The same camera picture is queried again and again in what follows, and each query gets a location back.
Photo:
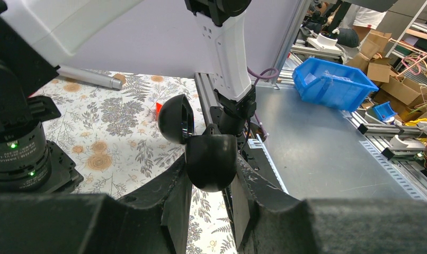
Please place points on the red triangle block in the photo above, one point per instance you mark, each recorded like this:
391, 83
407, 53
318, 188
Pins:
158, 107

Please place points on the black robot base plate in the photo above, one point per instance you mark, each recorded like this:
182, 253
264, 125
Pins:
253, 150

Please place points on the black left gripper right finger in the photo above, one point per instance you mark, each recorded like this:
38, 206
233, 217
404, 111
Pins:
267, 220

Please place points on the black oval earbud case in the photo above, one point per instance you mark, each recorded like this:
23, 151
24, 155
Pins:
211, 160

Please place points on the floral table mat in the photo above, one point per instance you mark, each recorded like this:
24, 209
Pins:
112, 136

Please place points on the silver grey microphone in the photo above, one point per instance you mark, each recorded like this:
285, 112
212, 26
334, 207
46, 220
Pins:
91, 77

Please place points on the cardboard boxes pile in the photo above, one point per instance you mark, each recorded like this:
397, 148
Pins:
394, 66

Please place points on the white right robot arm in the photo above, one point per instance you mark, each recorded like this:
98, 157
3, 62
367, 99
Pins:
36, 37

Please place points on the small blue plastic bin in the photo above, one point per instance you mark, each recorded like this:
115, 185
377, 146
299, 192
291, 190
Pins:
383, 111

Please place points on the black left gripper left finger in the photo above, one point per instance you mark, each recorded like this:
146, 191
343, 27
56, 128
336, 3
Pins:
152, 219

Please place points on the small tan wooden cube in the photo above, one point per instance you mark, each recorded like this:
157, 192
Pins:
120, 77

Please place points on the large blue plastic bin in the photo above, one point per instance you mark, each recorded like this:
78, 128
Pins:
331, 84

